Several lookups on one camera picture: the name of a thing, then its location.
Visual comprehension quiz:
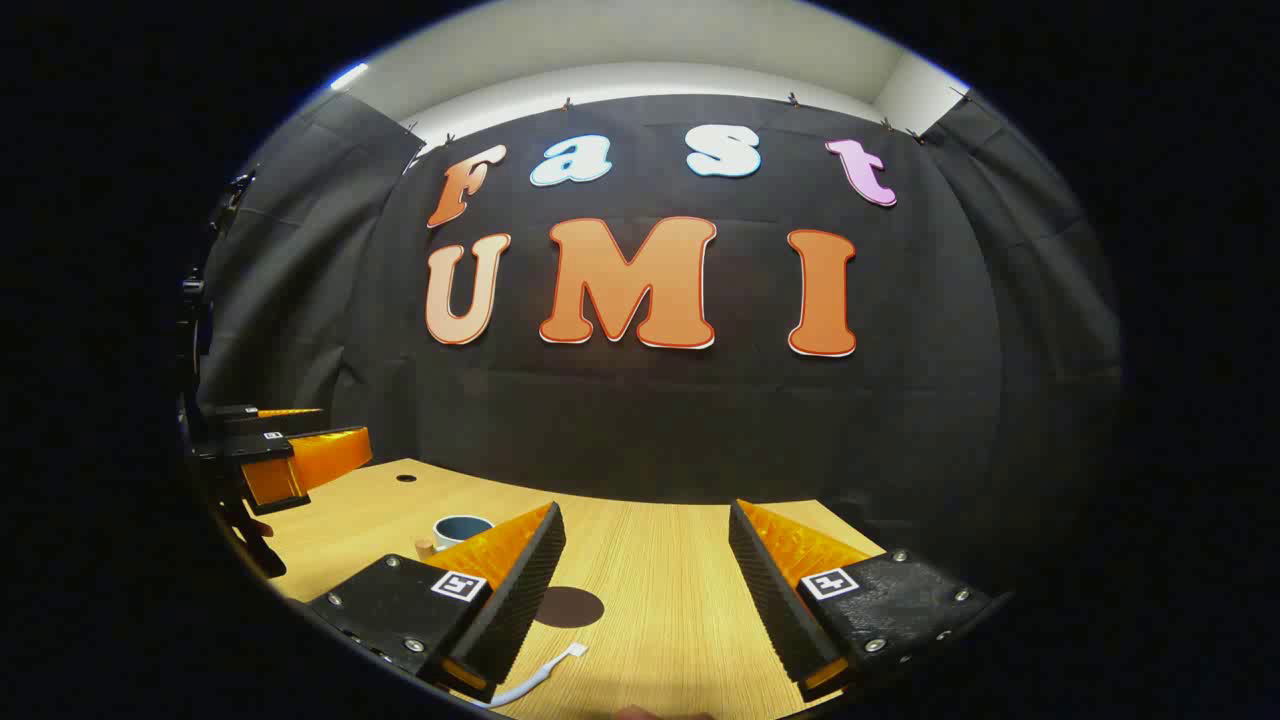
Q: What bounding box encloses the blue cup with wooden handle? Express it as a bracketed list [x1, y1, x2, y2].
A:
[415, 515, 496, 557]

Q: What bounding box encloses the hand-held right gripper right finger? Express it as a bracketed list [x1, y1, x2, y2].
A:
[728, 498, 1013, 704]

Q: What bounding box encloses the white toothbrush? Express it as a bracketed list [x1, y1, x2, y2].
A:
[470, 642, 589, 709]

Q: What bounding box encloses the dark brown round coaster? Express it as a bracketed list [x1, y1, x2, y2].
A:
[533, 586, 605, 629]

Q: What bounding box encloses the wooden desktop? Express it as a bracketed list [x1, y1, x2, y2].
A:
[240, 458, 886, 720]

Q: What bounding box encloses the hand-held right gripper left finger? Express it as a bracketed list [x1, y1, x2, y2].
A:
[308, 502, 567, 704]

